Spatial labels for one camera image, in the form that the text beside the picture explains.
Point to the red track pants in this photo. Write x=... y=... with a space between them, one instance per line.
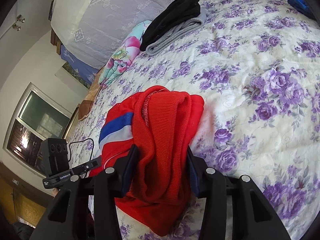
x=161 y=123

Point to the brown blanket at bedside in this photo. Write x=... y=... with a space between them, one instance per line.
x=88 y=102

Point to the floral teal pink quilt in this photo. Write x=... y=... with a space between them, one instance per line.
x=123 y=56

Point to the black camera box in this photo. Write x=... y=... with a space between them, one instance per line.
x=54 y=156

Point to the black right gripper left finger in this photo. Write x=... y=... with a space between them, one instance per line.
x=66 y=216

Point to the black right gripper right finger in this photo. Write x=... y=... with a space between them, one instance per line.
x=253 y=217

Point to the purple floral bedspread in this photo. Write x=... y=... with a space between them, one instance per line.
x=256 y=65

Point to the white lace covered bedding pile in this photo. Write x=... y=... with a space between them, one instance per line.
x=93 y=29

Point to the black folded garment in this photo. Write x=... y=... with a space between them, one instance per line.
x=176 y=13

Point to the grey folded garment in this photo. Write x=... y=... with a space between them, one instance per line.
x=177 y=32

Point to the blue folded garment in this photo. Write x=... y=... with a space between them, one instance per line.
x=302 y=7

